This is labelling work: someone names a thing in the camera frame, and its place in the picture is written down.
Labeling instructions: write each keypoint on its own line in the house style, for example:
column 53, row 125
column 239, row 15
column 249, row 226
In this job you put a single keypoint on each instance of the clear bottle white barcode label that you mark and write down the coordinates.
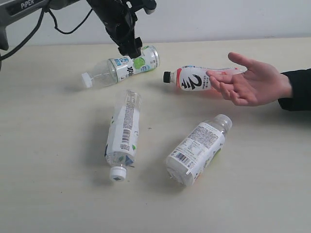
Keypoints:
column 122, row 140

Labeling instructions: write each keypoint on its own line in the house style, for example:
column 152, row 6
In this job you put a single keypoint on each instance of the red white bottle black cap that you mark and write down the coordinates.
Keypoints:
column 194, row 78

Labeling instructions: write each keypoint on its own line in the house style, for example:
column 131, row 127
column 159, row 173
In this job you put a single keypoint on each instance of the clear bottle green white label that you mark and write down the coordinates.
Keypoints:
column 115, row 70

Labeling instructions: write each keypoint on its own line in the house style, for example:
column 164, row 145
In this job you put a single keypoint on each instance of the black sleeved forearm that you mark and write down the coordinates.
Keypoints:
column 300, row 100

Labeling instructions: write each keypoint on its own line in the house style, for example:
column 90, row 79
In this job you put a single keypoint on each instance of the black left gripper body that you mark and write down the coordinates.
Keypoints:
column 118, row 21

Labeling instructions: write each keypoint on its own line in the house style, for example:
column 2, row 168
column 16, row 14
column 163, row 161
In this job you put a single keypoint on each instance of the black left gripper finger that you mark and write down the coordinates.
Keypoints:
column 125, row 49
column 135, row 52

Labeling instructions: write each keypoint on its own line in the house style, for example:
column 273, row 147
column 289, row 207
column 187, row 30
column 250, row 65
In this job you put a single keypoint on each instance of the person's open hand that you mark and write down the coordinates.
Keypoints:
column 260, row 84

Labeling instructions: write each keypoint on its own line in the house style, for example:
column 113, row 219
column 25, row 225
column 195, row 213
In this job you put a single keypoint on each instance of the capless bottle white label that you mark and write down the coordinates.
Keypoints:
column 189, row 159

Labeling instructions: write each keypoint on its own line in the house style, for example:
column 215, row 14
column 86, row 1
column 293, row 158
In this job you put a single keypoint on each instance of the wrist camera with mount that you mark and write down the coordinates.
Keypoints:
column 148, row 6

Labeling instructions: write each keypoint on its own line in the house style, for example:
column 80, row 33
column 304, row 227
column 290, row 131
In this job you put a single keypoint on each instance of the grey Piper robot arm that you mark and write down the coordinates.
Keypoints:
column 14, row 10

